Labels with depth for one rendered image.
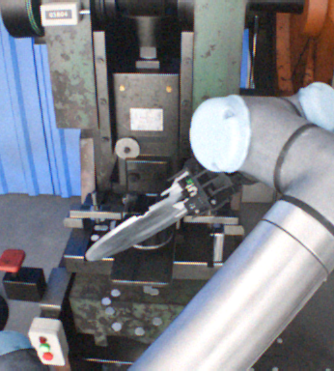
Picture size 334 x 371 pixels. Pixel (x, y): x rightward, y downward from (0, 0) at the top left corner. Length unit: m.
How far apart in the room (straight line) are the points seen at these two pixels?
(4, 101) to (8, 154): 0.33
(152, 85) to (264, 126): 0.54
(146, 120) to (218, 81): 0.19
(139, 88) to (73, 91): 0.14
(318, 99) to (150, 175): 0.58
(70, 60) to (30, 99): 1.52
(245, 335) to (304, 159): 0.15
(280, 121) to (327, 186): 0.09
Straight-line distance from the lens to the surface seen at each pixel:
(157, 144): 0.98
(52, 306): 1.12
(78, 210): 1.21
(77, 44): 0.88
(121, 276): 0.96
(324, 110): 0.49
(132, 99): 0.94
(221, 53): 0.85
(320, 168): 0.37
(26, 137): 2.49
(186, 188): 0.64
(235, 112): 0.41
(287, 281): 0.34
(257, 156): 0.41
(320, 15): 0.92
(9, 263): 1.08
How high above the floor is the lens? 1.45
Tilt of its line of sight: 33 degrees down
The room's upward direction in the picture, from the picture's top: straight up
